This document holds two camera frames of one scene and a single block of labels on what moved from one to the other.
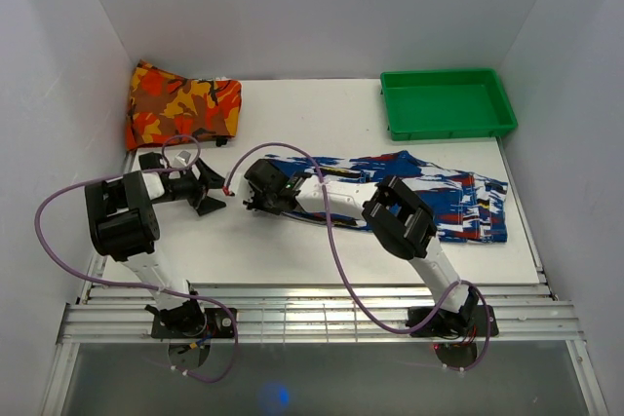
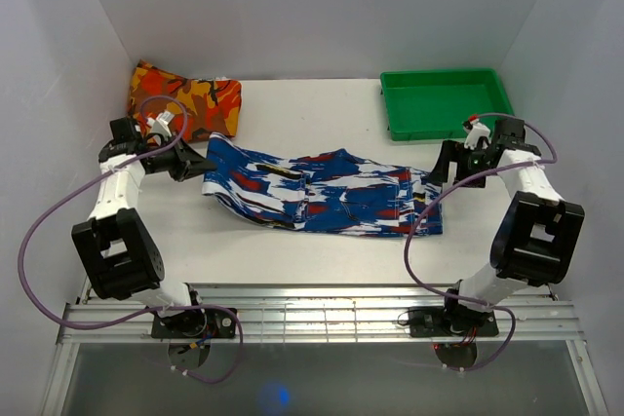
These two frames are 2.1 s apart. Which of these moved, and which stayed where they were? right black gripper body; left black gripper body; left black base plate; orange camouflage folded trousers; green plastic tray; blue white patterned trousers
Moved: left black gripper body; blue white patterned trousers; right black gripper body
Stayed: left black base plate; orange camouflage folded trousers; green plastic tray
